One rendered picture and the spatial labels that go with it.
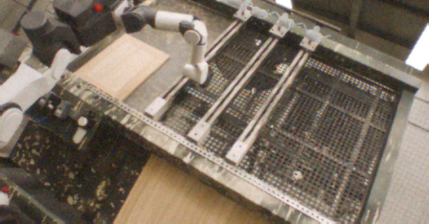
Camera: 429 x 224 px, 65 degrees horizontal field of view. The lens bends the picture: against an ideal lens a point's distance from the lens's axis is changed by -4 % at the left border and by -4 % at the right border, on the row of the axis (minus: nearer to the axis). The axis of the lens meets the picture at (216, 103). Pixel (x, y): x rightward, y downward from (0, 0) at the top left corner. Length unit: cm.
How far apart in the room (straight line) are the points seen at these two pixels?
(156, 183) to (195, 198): 24
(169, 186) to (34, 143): 97
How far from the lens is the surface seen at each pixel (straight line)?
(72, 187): 230
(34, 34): 163
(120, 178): 217
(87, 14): 171
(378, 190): 193
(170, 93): 198
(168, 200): 203
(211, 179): 173
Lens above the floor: 96
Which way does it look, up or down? 5 degrees up
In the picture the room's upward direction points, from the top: 29 degrees clockwise
